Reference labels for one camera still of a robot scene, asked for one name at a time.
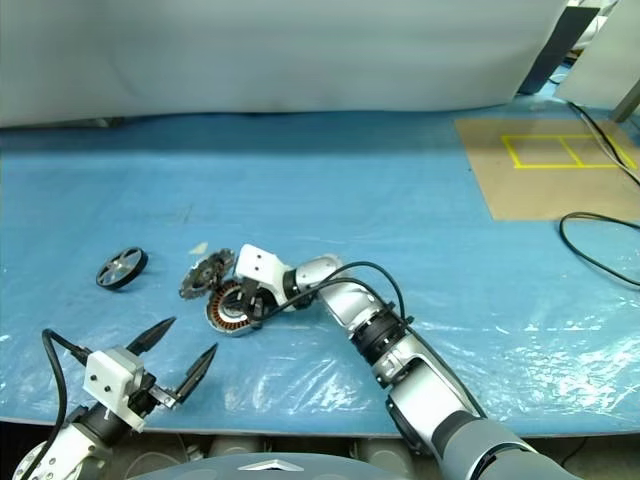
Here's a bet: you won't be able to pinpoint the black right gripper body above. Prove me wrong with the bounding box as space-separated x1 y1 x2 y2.
251 281 282 319

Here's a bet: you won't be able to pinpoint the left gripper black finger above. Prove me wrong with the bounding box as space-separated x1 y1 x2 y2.
174 342 219 403
124 316 178 358

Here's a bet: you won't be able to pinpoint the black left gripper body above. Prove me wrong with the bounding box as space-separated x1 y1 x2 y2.
127 372 181 419

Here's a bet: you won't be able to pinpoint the silver motor housing copper windings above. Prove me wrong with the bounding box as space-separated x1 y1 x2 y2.
204 278 262 338

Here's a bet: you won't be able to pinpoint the silver motor lid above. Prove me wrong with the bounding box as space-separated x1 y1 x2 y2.
178 248 237 302

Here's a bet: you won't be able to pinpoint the black spoked rotor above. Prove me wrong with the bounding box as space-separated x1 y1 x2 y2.
94 246 150 293

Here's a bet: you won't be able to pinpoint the grey rounded shape under table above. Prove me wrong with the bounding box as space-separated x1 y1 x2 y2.
206 434 267 459
124 439 190 479
349 436 417 470

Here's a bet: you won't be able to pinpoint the grey robot torso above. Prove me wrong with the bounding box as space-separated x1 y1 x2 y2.
127 451 404 480

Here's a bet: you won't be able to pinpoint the blue plastic table cover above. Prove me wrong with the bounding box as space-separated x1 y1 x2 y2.
0 93 640 437

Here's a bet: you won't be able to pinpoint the white backdrop sheet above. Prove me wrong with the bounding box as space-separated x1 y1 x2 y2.
0 0 570 131

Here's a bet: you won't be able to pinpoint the yellow tape rectangle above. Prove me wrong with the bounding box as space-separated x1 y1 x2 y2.
501 133 639 172

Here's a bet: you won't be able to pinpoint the brown cardboard sheet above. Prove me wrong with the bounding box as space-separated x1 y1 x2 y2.
453 117 640 222

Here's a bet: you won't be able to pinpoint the dark grey leaning panel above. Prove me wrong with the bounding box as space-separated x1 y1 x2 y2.
517 6 602 97

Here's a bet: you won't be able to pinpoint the white board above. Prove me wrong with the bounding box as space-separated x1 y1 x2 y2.
552 0 640 110

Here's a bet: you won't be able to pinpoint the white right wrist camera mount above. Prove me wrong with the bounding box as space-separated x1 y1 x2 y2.
234 243 294 304

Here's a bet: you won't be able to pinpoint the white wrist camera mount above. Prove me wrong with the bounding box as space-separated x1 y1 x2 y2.
234 243 294 304
83 349 151 434

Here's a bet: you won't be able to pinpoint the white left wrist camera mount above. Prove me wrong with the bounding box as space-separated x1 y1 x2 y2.
83 349 151 434

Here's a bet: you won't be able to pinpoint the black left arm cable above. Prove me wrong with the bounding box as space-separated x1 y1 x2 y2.
41 328 94 444

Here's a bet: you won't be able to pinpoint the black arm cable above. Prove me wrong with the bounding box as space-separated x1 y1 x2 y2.
259 261 417 327
41 328 94 444

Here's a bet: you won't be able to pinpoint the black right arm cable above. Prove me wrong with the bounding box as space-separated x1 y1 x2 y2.
259 261 417 327

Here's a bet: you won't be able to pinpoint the thick black looped cable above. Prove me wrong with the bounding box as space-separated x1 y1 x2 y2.
559 211 640 290

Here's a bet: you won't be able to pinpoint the thin black cable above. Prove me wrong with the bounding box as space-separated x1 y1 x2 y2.
566 100 640 186

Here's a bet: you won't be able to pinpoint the grey metal post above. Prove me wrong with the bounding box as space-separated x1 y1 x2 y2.
611 73 640 124

